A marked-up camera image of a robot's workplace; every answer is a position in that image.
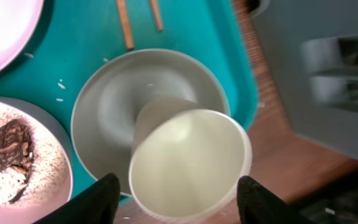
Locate wooden chopstick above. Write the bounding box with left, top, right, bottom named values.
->
left=116, top=0, right=135, bottom=50
left=150, top=0, right=163, bottom=32

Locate left wooden chopstick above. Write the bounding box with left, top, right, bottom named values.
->
left=116, top=0, right=135, bottom=50

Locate brown food scrap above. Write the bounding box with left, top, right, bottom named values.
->
left=0, top=119, right=34, bottom=204

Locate right wooden chopstick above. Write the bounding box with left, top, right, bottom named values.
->
left=150, top=0, right=163, bottom=32

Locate pink bowl with rice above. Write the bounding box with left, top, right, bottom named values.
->
left=0, top=97, right=73, bottom=223

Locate teal serving tray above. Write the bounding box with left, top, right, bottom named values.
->
left=0, top=0, right=259, bottom=200

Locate white paper cup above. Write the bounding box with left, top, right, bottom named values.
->
left=129, top=98, right=252, bottom=223

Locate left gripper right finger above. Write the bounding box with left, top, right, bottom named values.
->
left=236, top=175, right=313, bottom=224

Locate grey dishwasher rack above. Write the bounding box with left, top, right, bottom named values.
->
left=248, top=0, right=358, bottom=160

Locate white round plate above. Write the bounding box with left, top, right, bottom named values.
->
left=0, top=0, right=44, bottom=71

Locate grey round bowl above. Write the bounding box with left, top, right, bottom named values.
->
left=71, top=49, right=231, bottom=196

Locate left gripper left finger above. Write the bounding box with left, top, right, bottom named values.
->
left=36, top=173, right=121, bottom=224

